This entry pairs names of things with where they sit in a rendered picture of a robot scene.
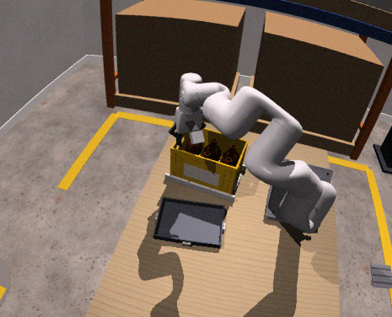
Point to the brown glass bottle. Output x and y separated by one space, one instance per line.
232 154
214 149
228 161

